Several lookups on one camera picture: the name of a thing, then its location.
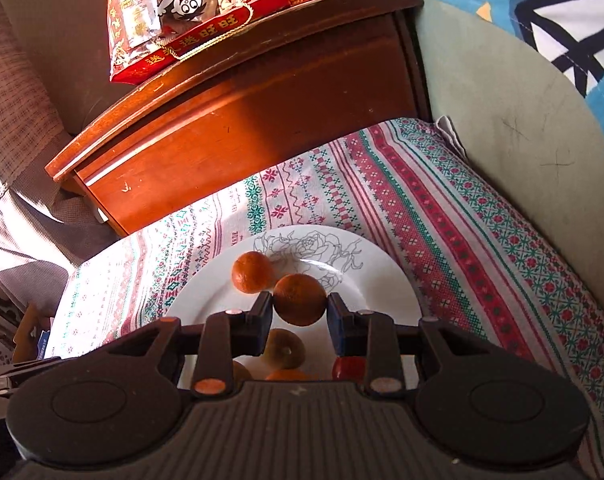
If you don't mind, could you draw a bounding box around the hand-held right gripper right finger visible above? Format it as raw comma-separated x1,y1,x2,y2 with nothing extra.
327,292,494,399

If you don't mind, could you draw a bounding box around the red cherry tomato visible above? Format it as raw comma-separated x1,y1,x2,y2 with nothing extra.
331,356,367,382

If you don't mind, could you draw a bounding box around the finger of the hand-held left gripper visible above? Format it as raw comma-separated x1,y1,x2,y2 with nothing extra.
0,356,65,397

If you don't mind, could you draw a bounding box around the patterned striped tablecloth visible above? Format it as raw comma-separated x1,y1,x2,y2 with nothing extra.
46,117,604,478

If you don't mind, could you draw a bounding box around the orange mandarin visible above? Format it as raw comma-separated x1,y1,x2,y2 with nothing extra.
273,273,327,327
264,368,313,382
231,251,274,294

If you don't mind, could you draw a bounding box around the red snack gift bag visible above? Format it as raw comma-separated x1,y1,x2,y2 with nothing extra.
103,0,331,84

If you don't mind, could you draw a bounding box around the checked grey curtain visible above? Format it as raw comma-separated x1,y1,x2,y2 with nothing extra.
0,0,110,313

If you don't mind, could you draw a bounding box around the brown kiwi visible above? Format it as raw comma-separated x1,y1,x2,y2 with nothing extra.
232,360,254,390
262,328,307,370

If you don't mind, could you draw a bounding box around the blue printed blanket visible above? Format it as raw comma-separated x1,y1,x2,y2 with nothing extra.
342,0,604,198

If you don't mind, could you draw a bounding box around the white plate with flower print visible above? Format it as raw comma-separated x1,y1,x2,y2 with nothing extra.
164,225,423,392

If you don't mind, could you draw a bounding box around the pale green headboard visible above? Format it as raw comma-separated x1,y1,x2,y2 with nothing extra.
413,0,604,328

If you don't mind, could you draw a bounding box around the brown wooden cabinet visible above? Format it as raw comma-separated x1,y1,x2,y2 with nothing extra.
44,0,431,238

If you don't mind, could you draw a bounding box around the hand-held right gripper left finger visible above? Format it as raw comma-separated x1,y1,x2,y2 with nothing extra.
102,290,274,400

